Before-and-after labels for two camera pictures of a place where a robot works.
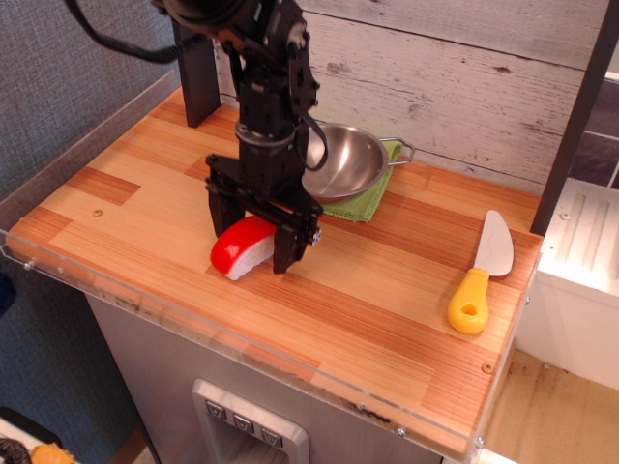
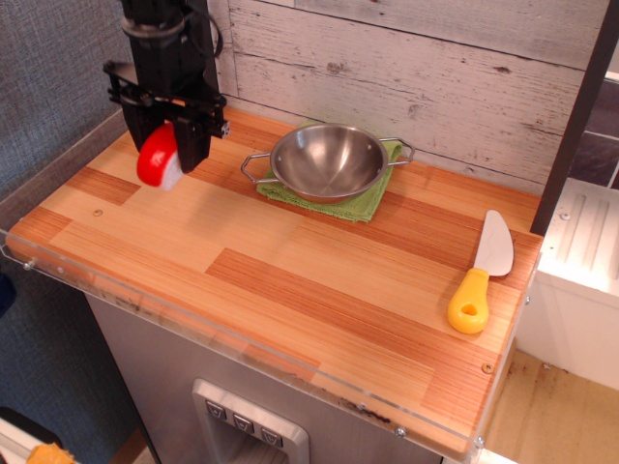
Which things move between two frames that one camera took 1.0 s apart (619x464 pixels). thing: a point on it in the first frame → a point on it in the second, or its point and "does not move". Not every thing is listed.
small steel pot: x=357 y=161 does not move
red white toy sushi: x=243 y=246 → x=159 y=162
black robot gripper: x=266 y=178 → x=168 y=76
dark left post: x=199 y=74 does not move
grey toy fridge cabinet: x=207 y=401 does not move
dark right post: x=577 y=123 does not move
